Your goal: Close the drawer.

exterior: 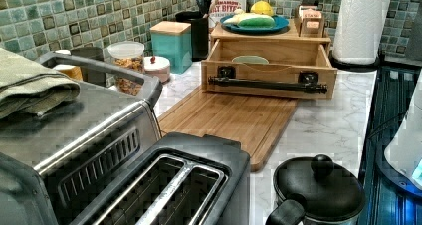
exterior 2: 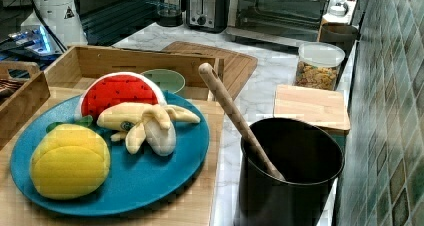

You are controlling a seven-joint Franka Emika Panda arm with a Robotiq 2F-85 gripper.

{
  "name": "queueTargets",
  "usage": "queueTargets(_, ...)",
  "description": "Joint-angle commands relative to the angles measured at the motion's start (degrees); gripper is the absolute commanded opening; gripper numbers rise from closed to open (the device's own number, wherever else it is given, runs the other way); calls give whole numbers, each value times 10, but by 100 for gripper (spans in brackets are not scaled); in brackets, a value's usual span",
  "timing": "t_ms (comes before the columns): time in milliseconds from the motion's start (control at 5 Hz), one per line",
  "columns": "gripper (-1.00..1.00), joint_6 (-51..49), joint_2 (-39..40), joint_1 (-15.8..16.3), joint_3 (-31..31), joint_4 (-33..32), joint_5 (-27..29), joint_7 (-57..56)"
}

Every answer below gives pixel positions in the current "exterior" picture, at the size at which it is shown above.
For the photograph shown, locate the wooden drawer with black handle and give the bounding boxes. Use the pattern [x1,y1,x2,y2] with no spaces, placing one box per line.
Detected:
[202,39,337,99]

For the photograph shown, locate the green bowl in drawer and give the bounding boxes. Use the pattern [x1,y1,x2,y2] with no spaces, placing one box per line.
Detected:
[232,55,269,65]

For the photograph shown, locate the bamboo cutting board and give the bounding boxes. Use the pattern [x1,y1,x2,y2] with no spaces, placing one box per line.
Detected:
[158,88,298,172]

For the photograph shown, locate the small pink lidded bowl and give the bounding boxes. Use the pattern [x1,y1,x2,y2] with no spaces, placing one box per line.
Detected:
[143,56,170,83]

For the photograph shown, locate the teal canister with wooden lid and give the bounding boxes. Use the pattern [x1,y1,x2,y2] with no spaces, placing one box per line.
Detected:
[150,21,192,74]

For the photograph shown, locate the black two-slot toaster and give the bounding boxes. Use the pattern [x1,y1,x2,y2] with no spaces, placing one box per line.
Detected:
[70,132,250,225]

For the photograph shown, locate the black utensil holder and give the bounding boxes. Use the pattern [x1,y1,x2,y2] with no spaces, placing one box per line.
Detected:
[175,11,209,61]

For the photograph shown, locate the plush watermelon slice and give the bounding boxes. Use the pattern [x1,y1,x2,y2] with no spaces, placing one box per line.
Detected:
[238,14,276,28]

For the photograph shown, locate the plush peeled banana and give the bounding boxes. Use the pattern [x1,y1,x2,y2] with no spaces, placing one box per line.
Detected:
[223,9,254,26]

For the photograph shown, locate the clear cereal container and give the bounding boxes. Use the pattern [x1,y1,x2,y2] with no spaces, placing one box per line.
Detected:
[107,41,144,96]

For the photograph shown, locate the blue plate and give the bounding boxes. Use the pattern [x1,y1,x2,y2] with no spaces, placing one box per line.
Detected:
[220,13,289,35]

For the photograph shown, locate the yellow plush lemon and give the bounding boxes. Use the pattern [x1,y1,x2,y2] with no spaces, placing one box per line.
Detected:
[250,1,274,17]

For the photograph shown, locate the cinnamon cereal box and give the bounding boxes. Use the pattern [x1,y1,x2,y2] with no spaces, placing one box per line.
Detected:
[208,0,247,28]

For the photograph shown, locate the wooden spoon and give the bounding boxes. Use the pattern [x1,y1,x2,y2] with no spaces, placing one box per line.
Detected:
[203,0,219,18]

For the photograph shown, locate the dark brown cup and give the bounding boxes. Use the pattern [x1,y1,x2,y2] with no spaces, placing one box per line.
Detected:
[71,47,106,87]

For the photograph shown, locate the wooden tea bag organizer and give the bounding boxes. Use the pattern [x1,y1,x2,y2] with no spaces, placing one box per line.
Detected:
[294,0,324,38]

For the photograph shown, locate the white-lidded amber jar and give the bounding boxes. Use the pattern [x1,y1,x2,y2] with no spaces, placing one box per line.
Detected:
[54,64,83,81]

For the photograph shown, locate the black pot with lid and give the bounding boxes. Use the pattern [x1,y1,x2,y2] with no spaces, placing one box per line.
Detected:
[265,154,365,225]

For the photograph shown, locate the stainless toaster oven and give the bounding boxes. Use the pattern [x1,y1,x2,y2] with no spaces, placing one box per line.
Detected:
[1,52,162,225]

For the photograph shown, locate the white paper towel roll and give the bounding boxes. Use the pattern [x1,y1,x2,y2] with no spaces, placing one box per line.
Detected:
[332,0,390,65]

